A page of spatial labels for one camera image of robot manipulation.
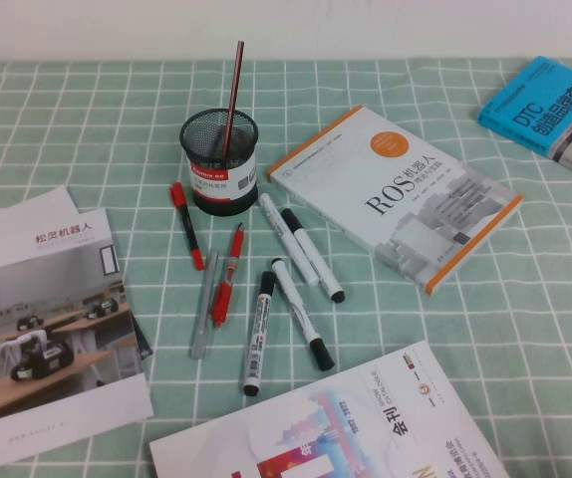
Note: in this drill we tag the red black striped pencil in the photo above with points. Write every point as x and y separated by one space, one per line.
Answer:
235 79

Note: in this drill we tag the white marker with black ends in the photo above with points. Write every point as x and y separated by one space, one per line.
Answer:
313 259

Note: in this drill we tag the red and black marker pen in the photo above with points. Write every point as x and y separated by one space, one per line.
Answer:
186 224

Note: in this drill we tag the red gel pen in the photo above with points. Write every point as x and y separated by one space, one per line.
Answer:
228 269

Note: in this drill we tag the white marker with black cap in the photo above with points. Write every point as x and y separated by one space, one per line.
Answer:
298 309

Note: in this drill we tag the clear grey pen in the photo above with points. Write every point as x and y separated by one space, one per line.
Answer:
205 304

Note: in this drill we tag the white show catalogue magazine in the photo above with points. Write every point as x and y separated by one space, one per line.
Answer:
316 428

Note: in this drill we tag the white ROS book orange edge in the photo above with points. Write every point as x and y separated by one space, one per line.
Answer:
366 169

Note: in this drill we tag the black mesh pen holder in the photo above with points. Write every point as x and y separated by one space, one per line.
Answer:
221 186

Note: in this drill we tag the white marker with printed label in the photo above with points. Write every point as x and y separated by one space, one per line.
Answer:
260 333

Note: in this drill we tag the blue DTC book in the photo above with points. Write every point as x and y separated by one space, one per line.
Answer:
530 109

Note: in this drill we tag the robot photo brochure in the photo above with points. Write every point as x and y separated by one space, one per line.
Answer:
52 318

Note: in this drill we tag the all white marker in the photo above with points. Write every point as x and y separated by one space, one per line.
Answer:
288 241

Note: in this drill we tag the green checked tablecloth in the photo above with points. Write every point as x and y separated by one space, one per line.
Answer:
67 124

